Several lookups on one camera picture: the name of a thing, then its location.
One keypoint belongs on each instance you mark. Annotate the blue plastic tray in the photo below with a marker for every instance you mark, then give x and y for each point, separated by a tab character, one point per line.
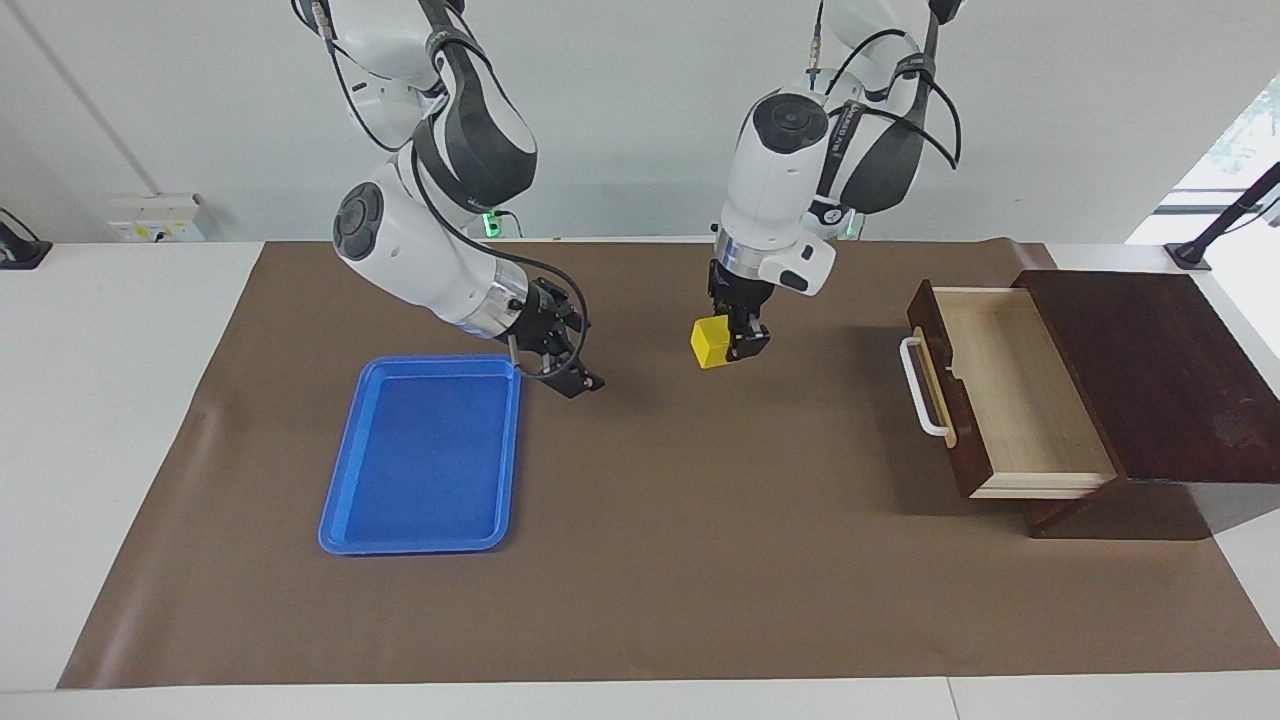
420	470

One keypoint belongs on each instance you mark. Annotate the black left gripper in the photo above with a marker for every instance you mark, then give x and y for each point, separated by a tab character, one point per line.
740	285

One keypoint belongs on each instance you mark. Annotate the white wall socket box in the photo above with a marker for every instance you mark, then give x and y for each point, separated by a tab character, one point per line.
150	218

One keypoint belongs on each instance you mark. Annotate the black desk clamp mount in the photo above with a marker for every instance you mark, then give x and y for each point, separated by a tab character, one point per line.
18	250

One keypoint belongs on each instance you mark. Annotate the yellow cube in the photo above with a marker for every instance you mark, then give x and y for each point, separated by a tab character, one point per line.
712	345

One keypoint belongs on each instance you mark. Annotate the black angled stand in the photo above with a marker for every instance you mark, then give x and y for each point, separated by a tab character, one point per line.
1215	230

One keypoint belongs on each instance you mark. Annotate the wooden drawer with dark front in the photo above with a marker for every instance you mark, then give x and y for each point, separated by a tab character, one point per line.
1010	390

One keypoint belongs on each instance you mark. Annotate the dark wooden drawer cabinet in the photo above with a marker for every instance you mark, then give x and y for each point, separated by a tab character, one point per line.
1160	370

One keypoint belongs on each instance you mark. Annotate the brown table mat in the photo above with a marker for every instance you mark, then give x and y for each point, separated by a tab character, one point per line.
700	550

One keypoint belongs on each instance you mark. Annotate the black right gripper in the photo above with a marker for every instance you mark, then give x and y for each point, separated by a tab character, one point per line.
545	315

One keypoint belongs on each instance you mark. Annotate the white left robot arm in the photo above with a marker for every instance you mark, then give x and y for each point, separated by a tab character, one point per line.
775	180

